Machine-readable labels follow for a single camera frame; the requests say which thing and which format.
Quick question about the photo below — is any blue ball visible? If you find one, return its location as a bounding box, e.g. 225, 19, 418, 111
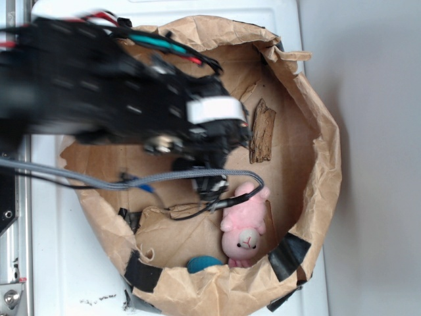
187, 255, 223, 274

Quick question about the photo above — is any black metal bracket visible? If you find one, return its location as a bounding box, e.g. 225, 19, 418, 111
1, 167, 17, 235

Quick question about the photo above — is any grey braided cable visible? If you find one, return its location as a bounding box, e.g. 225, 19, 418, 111
0, 157, 265, 198

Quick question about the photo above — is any brown paper-lined bin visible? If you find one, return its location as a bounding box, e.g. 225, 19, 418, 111
77, 15, 342, 315

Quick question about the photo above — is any pink plush sheep toy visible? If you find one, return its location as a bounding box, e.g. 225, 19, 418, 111
220, 186, 270, 268

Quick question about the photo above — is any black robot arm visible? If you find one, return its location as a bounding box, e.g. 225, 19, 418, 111
1, 16, 251, 201

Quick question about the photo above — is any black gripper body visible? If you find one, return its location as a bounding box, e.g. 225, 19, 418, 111
143, 75, 253, 202

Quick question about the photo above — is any thin black cable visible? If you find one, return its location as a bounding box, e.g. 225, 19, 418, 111
12, 171, 264, 221

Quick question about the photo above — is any white plastic tray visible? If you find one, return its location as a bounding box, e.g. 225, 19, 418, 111
30, 0, 330, 316

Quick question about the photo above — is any silver metal rail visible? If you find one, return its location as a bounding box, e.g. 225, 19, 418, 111
1, 1, 36, 315

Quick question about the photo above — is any brown wood bark piece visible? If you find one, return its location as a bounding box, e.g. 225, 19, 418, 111
249, 99, 276, 164

